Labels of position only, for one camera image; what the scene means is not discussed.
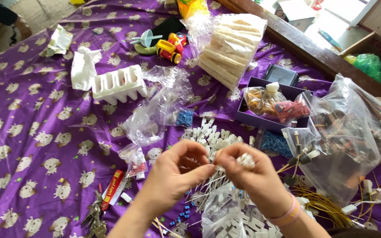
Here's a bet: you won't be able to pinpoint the red label key tag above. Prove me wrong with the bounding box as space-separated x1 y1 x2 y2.
100 169 125 212

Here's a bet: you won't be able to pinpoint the purple dog print sheet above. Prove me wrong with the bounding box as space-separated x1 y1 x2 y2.
0 0 381 238

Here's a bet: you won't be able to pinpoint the large clear bag of components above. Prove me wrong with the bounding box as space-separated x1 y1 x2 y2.
281 73 381 207

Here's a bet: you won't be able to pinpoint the pink wristband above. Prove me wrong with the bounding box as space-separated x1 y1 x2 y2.
267 194 302 227

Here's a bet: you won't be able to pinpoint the pile of white connectors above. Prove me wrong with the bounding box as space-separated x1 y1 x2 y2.
180 117 256 156

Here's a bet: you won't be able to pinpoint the empty clear plastic bags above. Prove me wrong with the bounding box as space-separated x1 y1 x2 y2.
121 65 195 147

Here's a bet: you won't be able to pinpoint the person's left hand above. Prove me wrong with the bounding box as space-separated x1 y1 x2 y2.
143 139 216 212

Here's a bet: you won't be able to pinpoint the purple cardboard box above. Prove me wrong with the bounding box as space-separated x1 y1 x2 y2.
235 77 314 135

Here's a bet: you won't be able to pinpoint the black plastic case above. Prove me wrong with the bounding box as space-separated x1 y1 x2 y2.
262 64 300 87

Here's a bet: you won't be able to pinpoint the pile of blue connectors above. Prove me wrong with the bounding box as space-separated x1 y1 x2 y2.
258 130 294 159

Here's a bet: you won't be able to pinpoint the white wire plug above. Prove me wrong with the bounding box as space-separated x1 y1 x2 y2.
341 204 358 216

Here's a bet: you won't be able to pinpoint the bag of pink parts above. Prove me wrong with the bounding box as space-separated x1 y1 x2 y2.
274 95 312 125

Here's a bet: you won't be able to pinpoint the orange yellow snack packet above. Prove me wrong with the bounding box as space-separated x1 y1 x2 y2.
177 0 210 20

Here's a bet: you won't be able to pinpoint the small bag of blue connectors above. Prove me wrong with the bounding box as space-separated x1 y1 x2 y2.
163 106 196 128

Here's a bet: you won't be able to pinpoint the small bag of red parts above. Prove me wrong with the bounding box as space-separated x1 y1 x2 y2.
118 143 149 180

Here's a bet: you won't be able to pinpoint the yellow red toy truck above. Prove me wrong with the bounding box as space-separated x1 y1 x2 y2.
155 32 188 65

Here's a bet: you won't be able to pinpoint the silver foil packet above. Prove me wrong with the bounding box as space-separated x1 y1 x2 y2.
46 24 74 57

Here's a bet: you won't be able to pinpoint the tangle of yellow wires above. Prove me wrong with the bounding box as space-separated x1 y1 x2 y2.
276 164 381 229

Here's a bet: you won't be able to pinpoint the clear bag of wafer sticks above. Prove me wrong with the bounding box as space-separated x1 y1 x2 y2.
181 13 268 92

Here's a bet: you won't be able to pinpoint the person's right hand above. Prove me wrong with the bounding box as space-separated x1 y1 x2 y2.
213 143 292 218

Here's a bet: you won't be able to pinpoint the white ice pop mould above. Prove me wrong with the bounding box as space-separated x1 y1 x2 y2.
92 64 148 106

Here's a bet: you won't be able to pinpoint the grey blue toy funnel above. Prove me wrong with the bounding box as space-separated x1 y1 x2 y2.
130 29 163 48

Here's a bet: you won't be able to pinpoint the bag of rubber bands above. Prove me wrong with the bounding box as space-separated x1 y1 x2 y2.
243 87 288 116

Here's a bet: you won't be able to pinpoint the white paper box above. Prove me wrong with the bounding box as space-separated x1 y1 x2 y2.
274 0 317 33

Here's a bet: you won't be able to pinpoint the dark wooden bed frame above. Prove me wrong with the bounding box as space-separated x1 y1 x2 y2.
215 0 381 99

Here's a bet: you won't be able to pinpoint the green plastic bag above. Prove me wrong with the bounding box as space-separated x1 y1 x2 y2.
342 53 381 84

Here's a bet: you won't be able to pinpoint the green toy banana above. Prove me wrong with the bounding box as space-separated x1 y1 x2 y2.
134 43 158 56

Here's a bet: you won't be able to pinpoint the bundle of white connector wires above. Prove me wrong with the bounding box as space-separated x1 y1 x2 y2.
184 153 256 213

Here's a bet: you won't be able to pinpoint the clear bag of white connectors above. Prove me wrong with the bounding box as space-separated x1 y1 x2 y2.
201 183 311 238

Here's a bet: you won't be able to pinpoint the white crumpled tissue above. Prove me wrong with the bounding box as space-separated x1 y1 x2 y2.
70 46 103 92

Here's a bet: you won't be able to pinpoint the scattered blue connector bits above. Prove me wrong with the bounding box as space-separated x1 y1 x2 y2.
168 189 195 227

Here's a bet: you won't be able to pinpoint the bunch of metal keys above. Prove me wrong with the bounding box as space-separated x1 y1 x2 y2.
80 190 108 238

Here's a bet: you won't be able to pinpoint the black flat pouch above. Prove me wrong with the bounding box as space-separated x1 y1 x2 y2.
150 17 185 44

